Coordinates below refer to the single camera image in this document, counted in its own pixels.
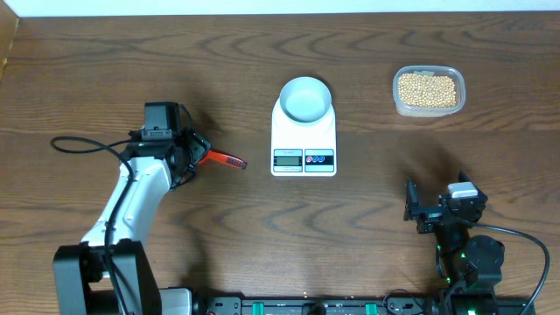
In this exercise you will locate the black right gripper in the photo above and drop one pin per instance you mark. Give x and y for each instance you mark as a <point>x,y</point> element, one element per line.
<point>430,216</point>

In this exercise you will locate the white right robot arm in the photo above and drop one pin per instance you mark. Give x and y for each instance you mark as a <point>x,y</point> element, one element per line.
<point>470,264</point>

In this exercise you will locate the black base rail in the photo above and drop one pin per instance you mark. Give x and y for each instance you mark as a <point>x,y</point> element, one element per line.
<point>269,306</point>

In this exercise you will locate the pile of soybeans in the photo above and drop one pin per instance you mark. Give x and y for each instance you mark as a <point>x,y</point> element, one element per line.
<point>426,91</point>

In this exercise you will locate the white digital kitchen scale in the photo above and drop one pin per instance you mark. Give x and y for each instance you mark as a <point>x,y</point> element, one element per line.
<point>303,149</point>

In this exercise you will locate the red measuring scoop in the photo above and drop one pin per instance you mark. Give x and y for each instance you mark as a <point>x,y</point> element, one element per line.
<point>224,158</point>

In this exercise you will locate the light grey bowl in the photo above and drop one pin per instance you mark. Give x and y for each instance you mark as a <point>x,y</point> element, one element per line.
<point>305,99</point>

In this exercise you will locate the clear plastic container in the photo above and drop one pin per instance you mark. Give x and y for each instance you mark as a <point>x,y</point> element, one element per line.
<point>457,77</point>

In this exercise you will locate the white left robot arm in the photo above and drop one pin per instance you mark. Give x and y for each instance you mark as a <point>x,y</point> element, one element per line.
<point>108,272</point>

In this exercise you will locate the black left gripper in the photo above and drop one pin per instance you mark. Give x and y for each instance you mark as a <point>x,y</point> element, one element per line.
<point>187,136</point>

